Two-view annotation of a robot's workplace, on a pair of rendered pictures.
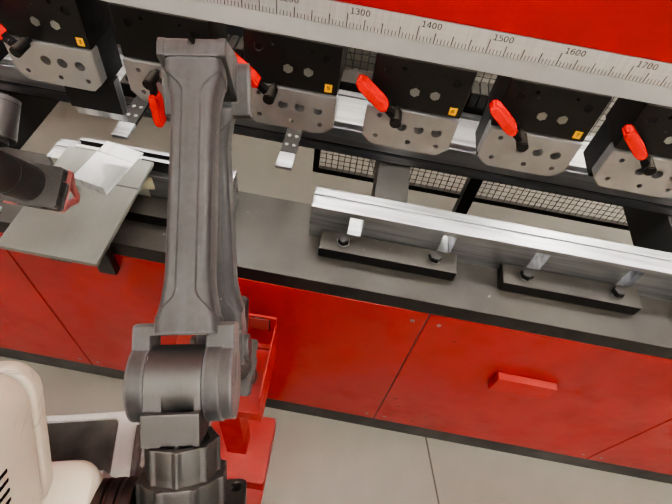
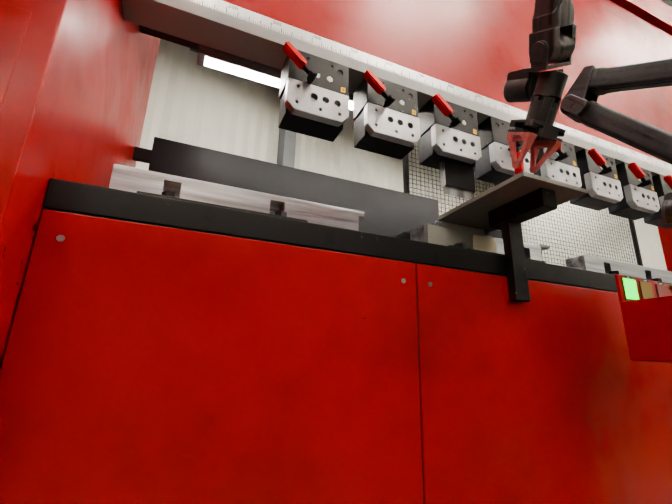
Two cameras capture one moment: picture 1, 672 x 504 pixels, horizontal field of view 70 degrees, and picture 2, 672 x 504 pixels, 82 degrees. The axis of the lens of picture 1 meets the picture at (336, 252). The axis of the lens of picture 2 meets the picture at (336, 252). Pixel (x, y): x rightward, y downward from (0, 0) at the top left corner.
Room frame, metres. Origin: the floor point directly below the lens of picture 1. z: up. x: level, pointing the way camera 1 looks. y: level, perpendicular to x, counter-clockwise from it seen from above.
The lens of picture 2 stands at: (-0.04, 1.17, 0.63)
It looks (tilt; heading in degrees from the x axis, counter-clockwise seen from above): 17 degrees up; 337
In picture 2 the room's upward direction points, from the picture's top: 1 degrees clockwise
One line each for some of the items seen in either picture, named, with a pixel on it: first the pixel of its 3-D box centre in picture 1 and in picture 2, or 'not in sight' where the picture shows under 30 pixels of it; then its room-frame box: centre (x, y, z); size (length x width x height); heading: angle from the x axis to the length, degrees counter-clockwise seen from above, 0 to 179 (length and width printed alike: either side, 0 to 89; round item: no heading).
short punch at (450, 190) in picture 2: (96, 96); (457, 181); (0.70, 0.49, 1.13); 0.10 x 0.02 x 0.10; 90
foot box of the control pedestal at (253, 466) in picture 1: (237, 458); not in sight; (0.36, 0.19, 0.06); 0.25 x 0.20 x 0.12; 1
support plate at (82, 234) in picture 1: (81, 201); (505, 206); (0.55, 0.49, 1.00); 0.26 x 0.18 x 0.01; 0
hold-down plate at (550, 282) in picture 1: (567, 288); not in sight; (0.64, -0.51, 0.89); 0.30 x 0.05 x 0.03; 90
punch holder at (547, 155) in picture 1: (535, 117); (630, 191); (0.69, -0.28, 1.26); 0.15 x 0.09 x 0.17; 90
